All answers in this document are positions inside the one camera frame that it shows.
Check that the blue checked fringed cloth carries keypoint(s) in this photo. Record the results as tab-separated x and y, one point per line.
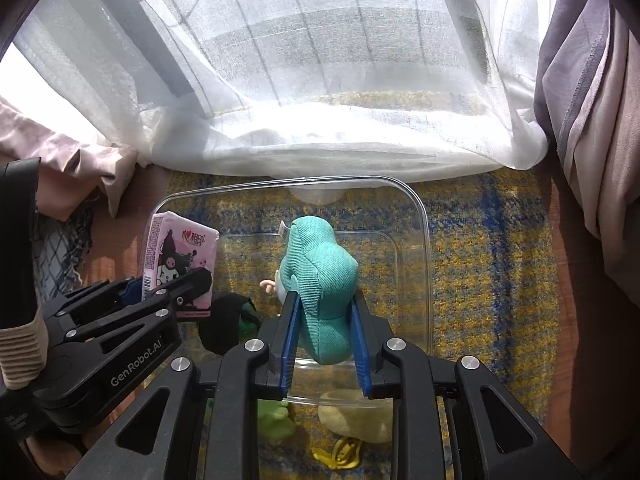
59	250

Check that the beige ribbed sleeve cuff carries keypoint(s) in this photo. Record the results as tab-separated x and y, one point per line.
24	352

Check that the teal star plush toy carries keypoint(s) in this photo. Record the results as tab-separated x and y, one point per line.
325	277

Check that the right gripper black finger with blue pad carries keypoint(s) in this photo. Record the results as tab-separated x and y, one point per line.
201	421
450	418

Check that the black round plush toy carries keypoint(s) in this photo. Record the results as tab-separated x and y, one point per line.
233	319

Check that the clear plastic storage box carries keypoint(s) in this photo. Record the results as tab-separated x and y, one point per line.
381	222

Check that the green plush toy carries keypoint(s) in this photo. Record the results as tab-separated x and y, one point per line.
274	422

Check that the pink curtain left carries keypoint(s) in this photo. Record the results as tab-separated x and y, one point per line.
69	170

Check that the yellow plastic scissors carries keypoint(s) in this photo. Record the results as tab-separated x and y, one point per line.
345	454

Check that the white sheer curtain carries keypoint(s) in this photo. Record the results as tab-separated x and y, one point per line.
413	89

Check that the yellow blue woven rug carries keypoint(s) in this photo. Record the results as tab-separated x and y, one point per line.
457	267

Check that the grey pink curtain right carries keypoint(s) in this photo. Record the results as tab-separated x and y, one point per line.
587	100

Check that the cream plush duck toy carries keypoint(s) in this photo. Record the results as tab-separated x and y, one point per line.
348	413

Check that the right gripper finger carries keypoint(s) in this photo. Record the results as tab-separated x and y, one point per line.
163	299
95	300

